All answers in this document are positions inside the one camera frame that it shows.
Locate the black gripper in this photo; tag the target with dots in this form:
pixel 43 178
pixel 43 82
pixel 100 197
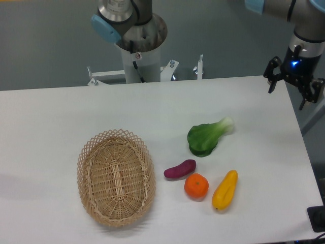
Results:
pixel 295 70

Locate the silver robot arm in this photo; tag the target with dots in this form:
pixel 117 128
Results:
pixel 139 33

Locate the green bok choy vegetable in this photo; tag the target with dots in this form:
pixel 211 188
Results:
pixel 203 139

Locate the purple sweet potato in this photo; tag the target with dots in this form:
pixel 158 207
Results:
pixel 181 170

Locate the black device at table edge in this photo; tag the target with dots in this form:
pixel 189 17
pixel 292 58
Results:
pixel 316 217

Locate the yellow papaya fruit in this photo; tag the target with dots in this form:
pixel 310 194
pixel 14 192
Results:
pixel 224 193

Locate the orange tangerine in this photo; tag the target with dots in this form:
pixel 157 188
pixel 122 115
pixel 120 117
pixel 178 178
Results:
pixel 196 186

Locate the woven wicker basket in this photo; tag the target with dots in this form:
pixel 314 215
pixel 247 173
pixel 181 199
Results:
pixel 116 178

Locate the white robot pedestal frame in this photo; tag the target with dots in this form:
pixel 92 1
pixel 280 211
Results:
pixel 139 67

